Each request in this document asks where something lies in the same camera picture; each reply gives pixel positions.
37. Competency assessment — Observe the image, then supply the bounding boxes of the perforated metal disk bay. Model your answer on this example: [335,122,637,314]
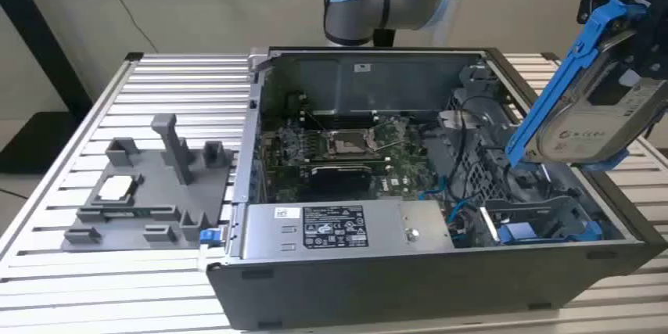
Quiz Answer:
[438,87,575,210]

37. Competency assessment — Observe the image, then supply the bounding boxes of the blue wire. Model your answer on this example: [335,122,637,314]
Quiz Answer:
[421,187,479,229]

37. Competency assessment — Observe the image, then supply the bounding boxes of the dark grey PC case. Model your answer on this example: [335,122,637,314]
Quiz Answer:
[206,46,668,331]

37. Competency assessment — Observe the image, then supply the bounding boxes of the green motherboard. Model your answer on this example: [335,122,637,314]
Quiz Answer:
[261,114,445,204]

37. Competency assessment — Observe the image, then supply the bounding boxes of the CPU socket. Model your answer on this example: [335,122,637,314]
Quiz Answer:
[323,130,378,155]

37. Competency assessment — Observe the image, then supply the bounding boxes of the metal socket cover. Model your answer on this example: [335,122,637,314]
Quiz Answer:
[369,120,411,147]

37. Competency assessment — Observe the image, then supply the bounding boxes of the black monitor stand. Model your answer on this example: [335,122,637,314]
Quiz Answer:
[0,0,95,174]

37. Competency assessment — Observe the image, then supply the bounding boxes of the grey parts rack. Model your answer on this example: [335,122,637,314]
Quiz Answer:
[61,113,234,253]

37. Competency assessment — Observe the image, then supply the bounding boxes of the thin black wire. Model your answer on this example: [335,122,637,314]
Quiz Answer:
[447,95,495,199]

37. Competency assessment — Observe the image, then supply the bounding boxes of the green RAM stick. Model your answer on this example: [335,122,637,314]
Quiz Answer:
[102,207,177,220]

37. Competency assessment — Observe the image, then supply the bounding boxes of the thin black wall cable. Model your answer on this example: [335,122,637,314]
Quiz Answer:
[89,0,158,53]

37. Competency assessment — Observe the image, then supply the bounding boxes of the thin metal locking lever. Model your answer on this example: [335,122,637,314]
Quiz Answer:
[306,111,330,134]

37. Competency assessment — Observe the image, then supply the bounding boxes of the blue case latch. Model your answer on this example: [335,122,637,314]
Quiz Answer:
[199,228,225,247]

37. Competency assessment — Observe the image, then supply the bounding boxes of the silver power supply unit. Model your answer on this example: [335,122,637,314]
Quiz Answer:
[243,199,455,260]

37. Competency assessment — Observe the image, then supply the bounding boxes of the silver CPU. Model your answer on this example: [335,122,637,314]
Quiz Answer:
[99,177,141,200]

